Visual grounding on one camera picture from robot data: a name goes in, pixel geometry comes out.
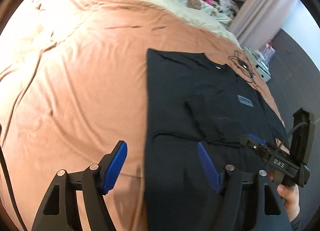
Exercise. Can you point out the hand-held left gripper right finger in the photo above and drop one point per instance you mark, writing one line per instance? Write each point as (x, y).
(207, 160)

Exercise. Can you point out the pink curtain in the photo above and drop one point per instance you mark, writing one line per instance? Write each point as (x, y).
(260, 8)

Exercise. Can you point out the person's right hand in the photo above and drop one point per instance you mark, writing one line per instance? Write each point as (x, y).
(291, 201)

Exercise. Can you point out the person's right forearm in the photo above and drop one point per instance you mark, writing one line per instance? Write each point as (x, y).
(293, 224)

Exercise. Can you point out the orange blanket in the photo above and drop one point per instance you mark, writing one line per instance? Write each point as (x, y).
(87, 83)

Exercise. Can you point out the floral blanket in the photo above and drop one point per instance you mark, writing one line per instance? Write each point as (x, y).
(222, 3)

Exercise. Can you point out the red white striped rack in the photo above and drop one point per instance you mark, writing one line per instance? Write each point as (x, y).
(269, 49)

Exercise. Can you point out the white cabinet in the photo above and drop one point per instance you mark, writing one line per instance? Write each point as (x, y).
(263, 72)

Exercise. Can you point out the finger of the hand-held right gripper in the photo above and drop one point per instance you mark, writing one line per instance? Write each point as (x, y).
(258, 140)
(251, 144)

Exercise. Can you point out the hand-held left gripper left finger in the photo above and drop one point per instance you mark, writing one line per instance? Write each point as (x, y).
(116, 163)

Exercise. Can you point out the black t-shirt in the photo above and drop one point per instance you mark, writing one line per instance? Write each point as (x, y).
(200, 95)

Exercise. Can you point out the brown plush bear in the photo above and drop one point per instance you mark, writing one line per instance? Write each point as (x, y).
(193, 3)

